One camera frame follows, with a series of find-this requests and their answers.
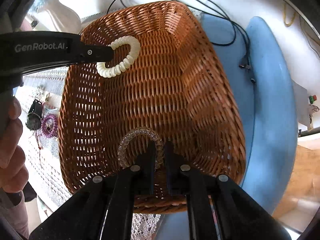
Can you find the clear spiral hair tie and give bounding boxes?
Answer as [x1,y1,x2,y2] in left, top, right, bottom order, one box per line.
[117,126,166,169]

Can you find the purple spiral hair tie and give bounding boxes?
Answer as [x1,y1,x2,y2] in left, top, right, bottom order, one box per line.
[41,114,60,138]

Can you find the black cable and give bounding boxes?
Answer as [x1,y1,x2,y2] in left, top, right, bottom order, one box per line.
[106,0,257,84]

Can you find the cream spiral hair tie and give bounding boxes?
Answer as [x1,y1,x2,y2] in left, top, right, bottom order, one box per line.
[96,35,141,79]

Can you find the white ribbed vase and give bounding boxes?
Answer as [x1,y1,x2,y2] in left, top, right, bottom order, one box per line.
[37,0,81,34]

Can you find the blue oval tray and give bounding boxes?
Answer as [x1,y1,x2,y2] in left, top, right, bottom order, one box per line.
[161,16,297,239]

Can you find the striped woven placemat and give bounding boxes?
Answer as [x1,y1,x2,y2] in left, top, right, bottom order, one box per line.
[15,67,71,211]

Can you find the person's left hand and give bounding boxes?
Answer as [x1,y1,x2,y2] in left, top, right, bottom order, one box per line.
[1,97,29,193]

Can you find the black hair clip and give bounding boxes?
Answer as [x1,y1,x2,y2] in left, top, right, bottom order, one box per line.
[25,99,43,131]

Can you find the brown wicker basket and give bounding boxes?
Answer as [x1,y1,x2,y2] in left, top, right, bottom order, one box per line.
[57,0,247,214]

